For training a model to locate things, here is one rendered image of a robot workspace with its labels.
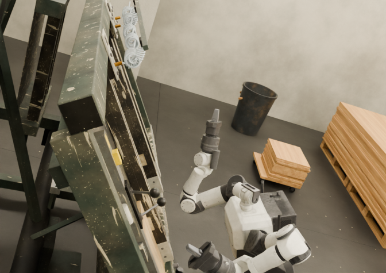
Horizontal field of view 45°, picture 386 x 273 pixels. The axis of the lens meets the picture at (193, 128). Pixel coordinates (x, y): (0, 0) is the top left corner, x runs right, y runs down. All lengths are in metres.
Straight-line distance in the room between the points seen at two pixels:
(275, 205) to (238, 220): 0.20
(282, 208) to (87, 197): 1.08
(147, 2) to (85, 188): 4.54
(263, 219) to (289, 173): 3.35
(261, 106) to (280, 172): 1.38
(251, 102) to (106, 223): 5.18
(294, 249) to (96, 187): 0.78
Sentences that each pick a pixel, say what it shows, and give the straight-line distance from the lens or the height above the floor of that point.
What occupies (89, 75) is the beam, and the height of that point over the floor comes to 1.93.
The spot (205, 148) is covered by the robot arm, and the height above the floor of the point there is 1.46.
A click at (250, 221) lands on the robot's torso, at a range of 2.14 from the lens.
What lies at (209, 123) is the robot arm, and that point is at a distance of 2.28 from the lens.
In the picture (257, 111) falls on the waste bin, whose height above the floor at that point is 0.40.
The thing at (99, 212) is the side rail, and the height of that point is 1.57.
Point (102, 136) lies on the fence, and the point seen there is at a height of 1.70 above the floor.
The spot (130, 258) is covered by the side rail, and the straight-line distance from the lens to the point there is 1.57.
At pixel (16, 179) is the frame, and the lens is 4.01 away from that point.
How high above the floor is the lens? 2.42
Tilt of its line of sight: 23 degrees down
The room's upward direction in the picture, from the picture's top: 20 degrees clockwise
